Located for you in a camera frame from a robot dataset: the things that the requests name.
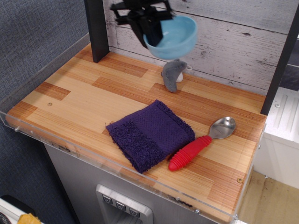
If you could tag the silver dispenser panel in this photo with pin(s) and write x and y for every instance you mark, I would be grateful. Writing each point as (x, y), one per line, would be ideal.
(120, 209)

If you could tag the black right post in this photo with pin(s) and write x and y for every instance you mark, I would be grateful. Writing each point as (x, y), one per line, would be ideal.
(282, 63)

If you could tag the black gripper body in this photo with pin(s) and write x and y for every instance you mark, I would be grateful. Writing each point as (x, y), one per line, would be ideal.
(138, 10)

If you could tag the grey plush toy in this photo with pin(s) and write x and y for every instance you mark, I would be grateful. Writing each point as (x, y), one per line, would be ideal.
(172, 74)

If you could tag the yellow object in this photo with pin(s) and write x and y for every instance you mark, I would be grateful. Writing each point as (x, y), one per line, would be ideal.
(28, 219)

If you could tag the red handled metal spoon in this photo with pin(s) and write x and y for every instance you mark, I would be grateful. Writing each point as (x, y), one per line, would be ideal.
(220, 129)

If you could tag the black left post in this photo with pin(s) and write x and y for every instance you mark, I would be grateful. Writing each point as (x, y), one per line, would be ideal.
(97, 28)

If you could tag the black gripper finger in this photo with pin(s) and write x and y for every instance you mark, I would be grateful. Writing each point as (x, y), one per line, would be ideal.
(136, 25)
(152, 30)

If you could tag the purple folded towel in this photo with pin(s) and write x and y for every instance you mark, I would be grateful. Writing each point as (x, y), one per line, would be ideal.
(148, 136)

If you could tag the clear acrylic guard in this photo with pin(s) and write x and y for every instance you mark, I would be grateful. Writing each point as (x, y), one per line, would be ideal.
(70, 110)

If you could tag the black post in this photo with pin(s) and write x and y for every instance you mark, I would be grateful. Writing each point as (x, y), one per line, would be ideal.
(97, 28)
(282, 63)

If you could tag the light blue bowl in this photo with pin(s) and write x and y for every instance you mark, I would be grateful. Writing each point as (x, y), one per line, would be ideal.
(179, 38)

